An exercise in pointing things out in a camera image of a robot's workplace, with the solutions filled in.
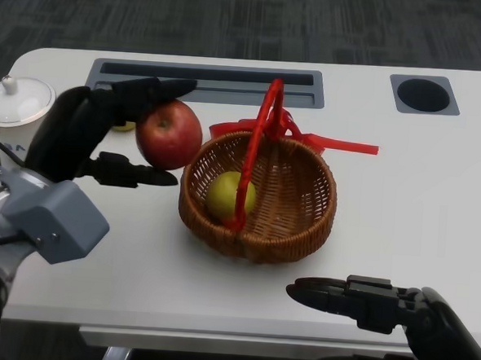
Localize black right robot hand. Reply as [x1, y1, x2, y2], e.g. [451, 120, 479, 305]
[281, 271, 481, 360]

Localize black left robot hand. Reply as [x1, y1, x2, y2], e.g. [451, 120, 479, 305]
[22, 68, 198, 192]

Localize red apple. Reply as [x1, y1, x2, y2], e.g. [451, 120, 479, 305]
[133, 95, 206, 173]

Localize wicker basket with red handle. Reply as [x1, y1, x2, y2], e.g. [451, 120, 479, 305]
[174, 72, 383, 271]

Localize yellow-green apple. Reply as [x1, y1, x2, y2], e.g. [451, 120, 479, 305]
[111, 119, 137, 134]
[204, 169, 259, 225]

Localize white ceramic mug lid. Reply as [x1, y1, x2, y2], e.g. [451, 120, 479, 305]
[0, 74, 58, 130]

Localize grey recessed table tray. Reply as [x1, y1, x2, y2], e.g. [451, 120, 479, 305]
[84, 55, 327, 111]

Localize metal table leg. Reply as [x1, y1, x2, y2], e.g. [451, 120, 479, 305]
[100, 345, 133, 360]

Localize grey table cup holder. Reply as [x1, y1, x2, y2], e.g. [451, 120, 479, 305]
[387, 73, 462, 117]

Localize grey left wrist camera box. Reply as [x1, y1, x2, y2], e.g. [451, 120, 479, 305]
[0, 164, 114, 268]

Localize grey table frame rail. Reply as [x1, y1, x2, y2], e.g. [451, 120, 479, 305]
[77, 323, 416, 360]

